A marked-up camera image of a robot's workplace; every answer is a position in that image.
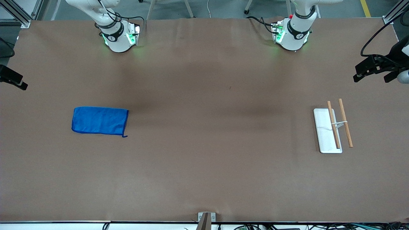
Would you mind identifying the blue microfibre towel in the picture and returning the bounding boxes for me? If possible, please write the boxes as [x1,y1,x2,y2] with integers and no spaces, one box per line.
[71,106,129,138]

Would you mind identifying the black rounded object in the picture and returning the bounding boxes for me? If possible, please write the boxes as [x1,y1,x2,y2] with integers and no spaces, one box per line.
[0,38,15,59]

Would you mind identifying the wooden rack rod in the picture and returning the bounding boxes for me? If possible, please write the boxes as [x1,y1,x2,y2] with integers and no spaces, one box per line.
[327,101,341,150]
[338,98,354,148]

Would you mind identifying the white metal furniture leg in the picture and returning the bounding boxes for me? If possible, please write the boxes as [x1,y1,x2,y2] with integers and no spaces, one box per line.
[184,0,195,19]

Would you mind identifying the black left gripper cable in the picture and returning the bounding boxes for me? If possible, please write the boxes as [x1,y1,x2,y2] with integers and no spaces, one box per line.
[360,12,409,58]

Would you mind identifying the aluminium frame post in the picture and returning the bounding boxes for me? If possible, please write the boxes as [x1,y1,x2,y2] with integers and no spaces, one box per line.
[0,0,43,28]
[382,0,409,25]

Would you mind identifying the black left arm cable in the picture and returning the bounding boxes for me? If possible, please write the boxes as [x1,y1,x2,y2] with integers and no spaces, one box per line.
[245,15,279,34]

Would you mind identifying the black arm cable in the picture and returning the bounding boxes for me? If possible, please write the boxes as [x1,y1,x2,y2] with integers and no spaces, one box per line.
[245,15,279,34]
[97,0,145,27]

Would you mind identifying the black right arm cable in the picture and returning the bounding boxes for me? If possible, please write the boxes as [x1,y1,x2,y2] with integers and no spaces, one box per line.
[97,0,145,27]

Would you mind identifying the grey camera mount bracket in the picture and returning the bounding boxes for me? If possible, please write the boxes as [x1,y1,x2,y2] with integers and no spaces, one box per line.
[196,212,216,230]

